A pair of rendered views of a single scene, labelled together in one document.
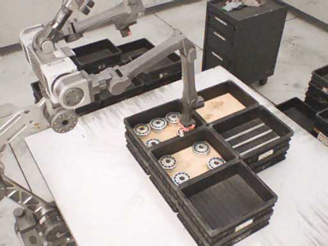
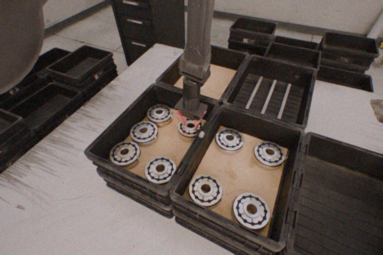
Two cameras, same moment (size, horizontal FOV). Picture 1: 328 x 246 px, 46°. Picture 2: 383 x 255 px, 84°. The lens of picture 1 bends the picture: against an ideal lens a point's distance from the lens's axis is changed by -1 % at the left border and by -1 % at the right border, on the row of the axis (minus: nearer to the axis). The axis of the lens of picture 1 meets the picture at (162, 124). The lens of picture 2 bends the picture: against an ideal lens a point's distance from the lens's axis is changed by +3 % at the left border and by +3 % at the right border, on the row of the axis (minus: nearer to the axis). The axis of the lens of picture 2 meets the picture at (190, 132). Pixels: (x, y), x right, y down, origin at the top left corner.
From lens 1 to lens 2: 1.58 m
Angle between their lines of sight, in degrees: 24
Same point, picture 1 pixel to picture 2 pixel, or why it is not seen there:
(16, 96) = not seen: outside the picture
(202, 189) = not seen: hidden behind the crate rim
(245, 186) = (326, 166)
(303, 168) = (318, 109)
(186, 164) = (228, 176)
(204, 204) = (313, 236)
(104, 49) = not seen: hidden behind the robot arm
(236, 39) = (154, 17)
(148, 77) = (83, 82)
